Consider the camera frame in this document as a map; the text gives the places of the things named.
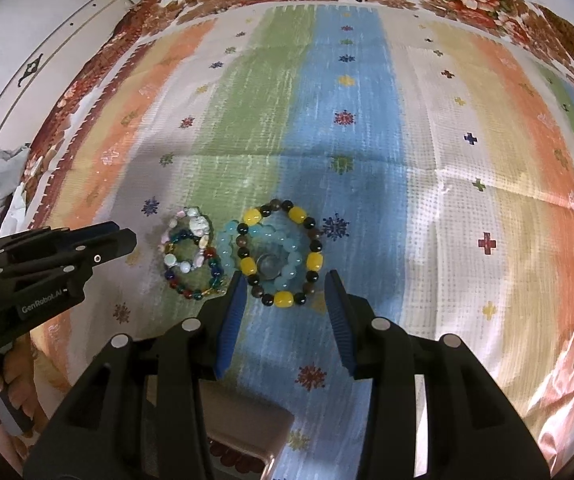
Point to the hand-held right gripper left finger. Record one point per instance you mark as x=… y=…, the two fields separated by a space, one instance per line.
x=229 y=322

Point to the clear round glass bead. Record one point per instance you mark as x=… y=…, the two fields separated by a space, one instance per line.
x=267 y=265

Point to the white panelled headboard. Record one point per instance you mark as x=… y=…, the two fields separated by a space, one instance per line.
x=42 y=35

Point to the striped pastel cloth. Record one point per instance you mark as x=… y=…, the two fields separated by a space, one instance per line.
x=417 y=160

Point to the white crumpled cloth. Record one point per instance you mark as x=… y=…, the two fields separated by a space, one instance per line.
x=9 y=170

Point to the beige jewelry box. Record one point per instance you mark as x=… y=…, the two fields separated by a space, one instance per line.
x=247 y=415

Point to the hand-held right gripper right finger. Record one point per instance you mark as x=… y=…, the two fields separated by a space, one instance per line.
x=339 y=322

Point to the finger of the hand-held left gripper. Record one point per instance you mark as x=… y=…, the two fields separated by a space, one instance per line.
x=42 y=242
x=112 y=247

